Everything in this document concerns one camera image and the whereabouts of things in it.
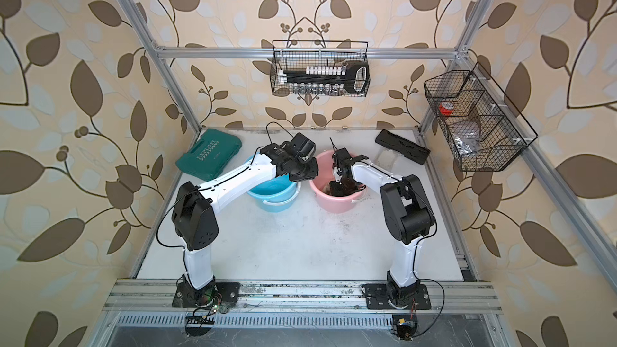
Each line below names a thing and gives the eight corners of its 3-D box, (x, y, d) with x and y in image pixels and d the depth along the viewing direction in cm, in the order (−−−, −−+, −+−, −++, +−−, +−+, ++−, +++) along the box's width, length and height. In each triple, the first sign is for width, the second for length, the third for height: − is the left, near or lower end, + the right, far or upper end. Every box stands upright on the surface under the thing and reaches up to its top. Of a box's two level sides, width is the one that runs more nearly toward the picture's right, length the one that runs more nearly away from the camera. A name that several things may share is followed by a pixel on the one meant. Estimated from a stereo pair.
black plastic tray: (373, 142, 118) (374, 138, 116) (382, 131, 122) (383, 127, 120) (422, 166, 108) (424, 162, 106) (429, 154, 113) (431, 150, 111)
